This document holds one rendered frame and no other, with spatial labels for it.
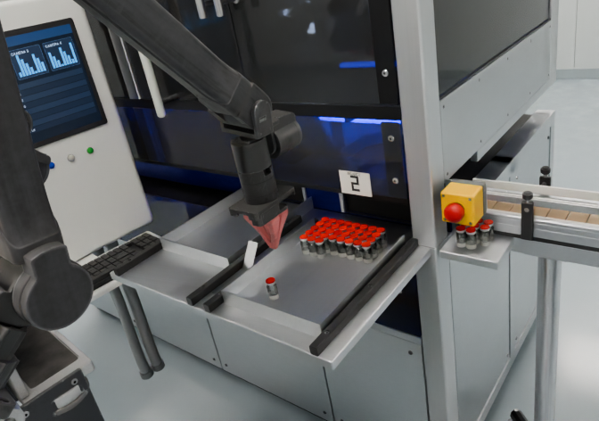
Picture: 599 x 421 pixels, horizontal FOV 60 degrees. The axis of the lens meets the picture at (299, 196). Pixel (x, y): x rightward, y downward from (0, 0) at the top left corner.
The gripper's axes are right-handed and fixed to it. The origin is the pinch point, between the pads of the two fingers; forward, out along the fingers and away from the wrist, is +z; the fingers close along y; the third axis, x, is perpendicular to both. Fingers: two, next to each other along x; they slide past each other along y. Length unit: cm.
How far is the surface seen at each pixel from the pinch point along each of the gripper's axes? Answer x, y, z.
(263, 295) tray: 13.8, 6.7, 19.9
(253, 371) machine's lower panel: 66, 37, 91
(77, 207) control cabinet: 89, 9, 11
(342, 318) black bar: -7.6, 5.8, 18.3
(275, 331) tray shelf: 4.0, -1.0, 20.1
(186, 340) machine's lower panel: 104, 37, 91
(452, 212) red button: -18.1, 33.5, 8.3
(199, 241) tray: 47, 18, 20
